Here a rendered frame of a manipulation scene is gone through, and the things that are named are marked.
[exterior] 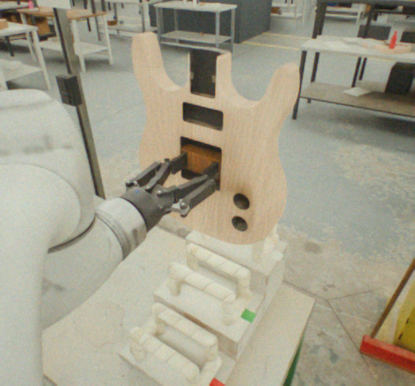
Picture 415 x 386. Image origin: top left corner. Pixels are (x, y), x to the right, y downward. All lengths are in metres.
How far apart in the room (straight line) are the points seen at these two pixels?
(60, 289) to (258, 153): 0.38
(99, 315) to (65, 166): 0.81
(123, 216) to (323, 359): 1.78
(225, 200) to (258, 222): 0.08
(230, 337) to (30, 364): 0.69
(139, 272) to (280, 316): 0.47
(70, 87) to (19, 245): 1.54
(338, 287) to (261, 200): 1.86
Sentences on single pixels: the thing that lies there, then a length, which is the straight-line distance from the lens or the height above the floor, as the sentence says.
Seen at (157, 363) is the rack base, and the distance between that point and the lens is 1.01.
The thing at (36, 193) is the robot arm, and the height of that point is 1.64.
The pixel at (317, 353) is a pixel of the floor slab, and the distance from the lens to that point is 2.17.
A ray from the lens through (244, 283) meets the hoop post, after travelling 0.94.
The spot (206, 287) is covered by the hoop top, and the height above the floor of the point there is 1.13.
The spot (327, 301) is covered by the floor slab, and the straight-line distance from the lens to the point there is 2.39.
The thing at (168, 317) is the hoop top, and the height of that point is 1.05.
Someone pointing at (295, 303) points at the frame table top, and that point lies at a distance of 1.14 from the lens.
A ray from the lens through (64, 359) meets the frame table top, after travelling 1.08.
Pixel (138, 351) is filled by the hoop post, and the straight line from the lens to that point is 0.98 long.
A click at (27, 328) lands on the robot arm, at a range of 0.30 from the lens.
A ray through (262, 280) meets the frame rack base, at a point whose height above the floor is 1.08.
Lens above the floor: 1.82
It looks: 33 degrees down
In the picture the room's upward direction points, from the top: straight up
